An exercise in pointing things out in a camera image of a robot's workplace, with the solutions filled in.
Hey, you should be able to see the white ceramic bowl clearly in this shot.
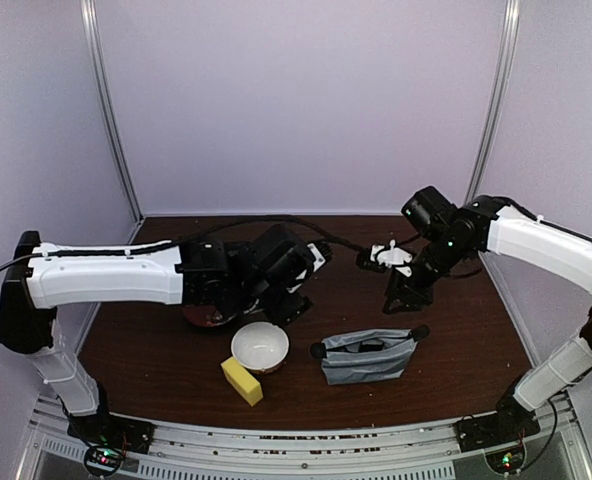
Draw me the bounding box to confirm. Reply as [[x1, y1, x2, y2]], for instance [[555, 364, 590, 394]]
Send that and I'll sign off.
[[230, 322, 290, 374]]

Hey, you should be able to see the yellow sponge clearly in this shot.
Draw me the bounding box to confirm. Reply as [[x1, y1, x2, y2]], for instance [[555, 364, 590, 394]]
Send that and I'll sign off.
[[221, 357, 263, 406]]

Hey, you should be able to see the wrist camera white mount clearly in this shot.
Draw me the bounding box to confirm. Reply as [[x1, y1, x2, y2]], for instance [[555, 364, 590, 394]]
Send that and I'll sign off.
[[356, 240, 413, 277], [296, 240, 333, 281]]

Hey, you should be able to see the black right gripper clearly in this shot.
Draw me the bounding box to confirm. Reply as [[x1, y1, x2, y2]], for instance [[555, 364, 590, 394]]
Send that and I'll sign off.
[[383, 232, 473, 313]]

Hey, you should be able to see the red floral plate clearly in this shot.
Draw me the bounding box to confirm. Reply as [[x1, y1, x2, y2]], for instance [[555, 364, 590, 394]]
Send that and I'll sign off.
[[181, 305, 261, 329]]

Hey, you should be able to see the right aluminium corner post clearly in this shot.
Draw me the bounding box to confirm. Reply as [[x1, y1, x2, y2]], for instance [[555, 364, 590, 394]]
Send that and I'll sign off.
[[458, 0, 522, 224]]

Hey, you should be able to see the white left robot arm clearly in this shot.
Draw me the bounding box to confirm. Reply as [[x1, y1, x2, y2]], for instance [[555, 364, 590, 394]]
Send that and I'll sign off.
[[0, 225, 329, 444]]

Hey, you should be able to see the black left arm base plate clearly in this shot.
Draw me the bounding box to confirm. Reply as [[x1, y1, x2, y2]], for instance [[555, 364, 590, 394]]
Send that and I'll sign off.
[[67, 414, 155, 454]]

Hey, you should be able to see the left aluminium corner post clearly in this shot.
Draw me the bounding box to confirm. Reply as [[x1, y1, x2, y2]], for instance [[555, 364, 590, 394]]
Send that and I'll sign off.
[[80, 0, 144, 223]]

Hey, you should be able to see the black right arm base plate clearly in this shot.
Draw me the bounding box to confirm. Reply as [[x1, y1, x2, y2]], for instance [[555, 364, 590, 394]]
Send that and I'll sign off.
[[454, 412, 541, 452]]

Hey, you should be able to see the aluminium corner post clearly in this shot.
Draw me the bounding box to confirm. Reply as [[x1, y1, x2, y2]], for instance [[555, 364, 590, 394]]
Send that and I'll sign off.
[[458, 0, 522, 224], [80, 0, 144, 223]]

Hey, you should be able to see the grey zip pouch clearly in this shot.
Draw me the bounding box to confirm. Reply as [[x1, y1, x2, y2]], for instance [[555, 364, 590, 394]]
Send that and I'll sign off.
[[309, 325, 431, 386]]

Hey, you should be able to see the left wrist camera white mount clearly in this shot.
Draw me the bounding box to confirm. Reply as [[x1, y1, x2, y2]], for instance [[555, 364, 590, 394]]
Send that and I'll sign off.
[[296, 240, 333, 281]]

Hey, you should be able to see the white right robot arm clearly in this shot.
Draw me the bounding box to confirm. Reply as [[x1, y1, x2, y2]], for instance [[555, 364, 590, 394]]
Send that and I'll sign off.
[[370, 186, 592, 442]]

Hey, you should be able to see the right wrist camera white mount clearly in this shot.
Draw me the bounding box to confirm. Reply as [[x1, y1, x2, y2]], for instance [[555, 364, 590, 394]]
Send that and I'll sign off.
[[356, 240, 413, 277]]

